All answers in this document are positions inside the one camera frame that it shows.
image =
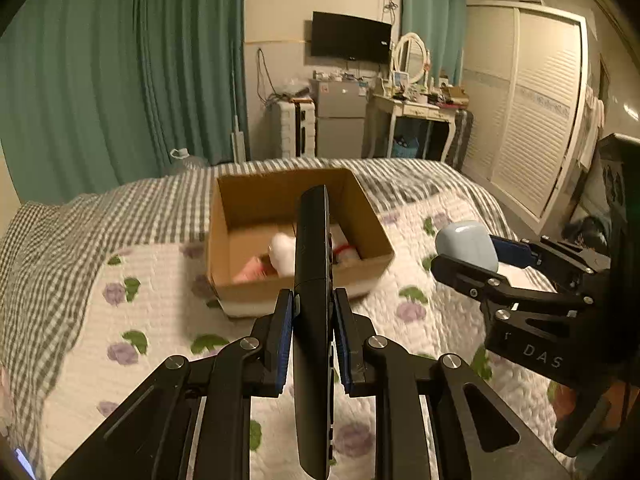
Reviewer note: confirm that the white suitcase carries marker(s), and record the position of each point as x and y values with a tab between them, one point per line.
287	130

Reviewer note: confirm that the brown cardboard box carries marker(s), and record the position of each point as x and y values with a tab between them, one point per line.
250	210

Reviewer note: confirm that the clear plastic bag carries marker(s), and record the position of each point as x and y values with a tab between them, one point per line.
294	89

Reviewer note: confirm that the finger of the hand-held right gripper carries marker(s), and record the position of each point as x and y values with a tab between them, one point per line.
470	280
515	252

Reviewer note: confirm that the smartphone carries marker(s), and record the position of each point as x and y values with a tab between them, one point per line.
25	462

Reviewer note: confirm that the blue basket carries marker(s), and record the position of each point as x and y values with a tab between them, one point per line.
406	147

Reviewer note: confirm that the black wall television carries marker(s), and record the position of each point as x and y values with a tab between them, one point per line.
350	37

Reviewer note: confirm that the dark suitcase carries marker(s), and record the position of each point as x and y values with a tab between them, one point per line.
461	135

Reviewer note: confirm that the white oval mirror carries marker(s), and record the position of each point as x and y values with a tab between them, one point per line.
409	57

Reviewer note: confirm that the light green narrow curtain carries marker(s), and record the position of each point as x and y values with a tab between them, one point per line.
432	5

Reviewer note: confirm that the clear water jug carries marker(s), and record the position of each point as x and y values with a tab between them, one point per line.
187	161

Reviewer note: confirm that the white louvred wardrobe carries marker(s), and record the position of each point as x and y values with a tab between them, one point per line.
530	110

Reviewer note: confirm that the hanging white cloth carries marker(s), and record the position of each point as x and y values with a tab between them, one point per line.
591	125

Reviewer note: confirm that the white floral quilt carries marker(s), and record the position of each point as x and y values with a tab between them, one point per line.
165	320

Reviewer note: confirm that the long black device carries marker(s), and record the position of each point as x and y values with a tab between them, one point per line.
312	340

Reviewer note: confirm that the white dressing table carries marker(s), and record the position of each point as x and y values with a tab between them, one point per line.
425	109

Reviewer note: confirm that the grey small fridge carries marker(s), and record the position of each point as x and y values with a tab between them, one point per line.
340	120

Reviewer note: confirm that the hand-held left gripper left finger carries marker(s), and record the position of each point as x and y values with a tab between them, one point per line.
285	345

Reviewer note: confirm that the white bottle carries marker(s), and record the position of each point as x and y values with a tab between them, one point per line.
282	255

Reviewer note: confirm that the light blue earbud case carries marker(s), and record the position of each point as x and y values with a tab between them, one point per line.
467	245

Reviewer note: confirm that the person's right hand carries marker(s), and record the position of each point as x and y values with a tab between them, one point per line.
564	400

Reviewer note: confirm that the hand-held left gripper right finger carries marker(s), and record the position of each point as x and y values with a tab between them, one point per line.
342	345

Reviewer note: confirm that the brown small box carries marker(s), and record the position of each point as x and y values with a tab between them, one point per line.
456	95

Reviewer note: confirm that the white mop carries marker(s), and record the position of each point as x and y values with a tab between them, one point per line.
238	140

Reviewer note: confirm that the white square box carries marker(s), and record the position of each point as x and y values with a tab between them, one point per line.
351	257

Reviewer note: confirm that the pink booklet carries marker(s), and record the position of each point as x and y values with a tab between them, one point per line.
255	270

